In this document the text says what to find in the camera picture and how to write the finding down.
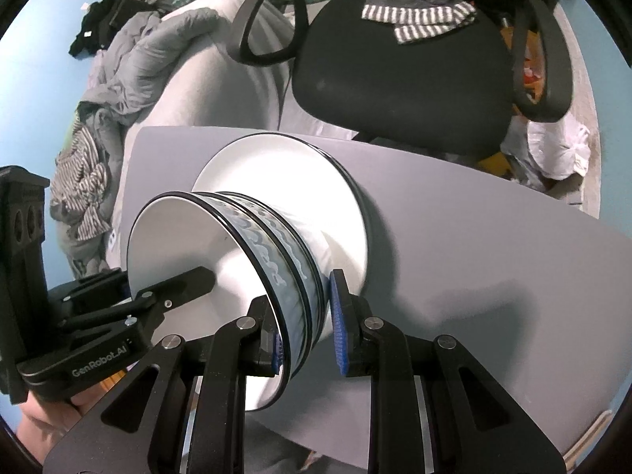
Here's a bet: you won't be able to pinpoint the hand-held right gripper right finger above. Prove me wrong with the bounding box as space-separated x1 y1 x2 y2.
328 269 566 474

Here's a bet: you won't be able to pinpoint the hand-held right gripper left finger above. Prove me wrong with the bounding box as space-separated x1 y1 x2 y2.
42 296 284 474

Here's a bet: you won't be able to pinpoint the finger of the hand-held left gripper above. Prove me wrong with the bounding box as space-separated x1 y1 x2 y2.
128 267 216 331
49 269 130 308

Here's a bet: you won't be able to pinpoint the white plate with black rim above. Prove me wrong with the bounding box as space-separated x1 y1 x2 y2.
192 133 363 297
316 145 367 282
323 150 370 287

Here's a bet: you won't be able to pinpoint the person's left hand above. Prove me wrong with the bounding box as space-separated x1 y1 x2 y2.
19 389 102 438

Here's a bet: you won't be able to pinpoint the striped grey garment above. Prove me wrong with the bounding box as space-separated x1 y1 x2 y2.
49 126 117 243

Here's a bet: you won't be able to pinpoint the light grey sofa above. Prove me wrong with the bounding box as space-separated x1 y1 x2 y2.
121 0 356 149

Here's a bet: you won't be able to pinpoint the grey puffer jacket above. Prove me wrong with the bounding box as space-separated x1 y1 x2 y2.
89 10 218 124

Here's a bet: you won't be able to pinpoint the black clothes pile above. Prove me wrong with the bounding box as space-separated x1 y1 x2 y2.
69 0 159 57

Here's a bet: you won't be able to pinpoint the black office chair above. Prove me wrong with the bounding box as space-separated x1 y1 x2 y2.
229 0 574 156

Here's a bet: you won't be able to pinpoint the wooden boards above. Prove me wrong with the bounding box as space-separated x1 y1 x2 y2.
563 410 613 455

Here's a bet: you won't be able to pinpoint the white crumpled cloth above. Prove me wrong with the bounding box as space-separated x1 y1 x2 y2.
523 118 591 181

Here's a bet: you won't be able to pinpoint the grey white striped cloth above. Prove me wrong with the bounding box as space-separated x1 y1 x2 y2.
360 2 477 44

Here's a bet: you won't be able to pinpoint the orange packaging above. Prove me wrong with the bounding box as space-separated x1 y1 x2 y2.
523 34 544 90

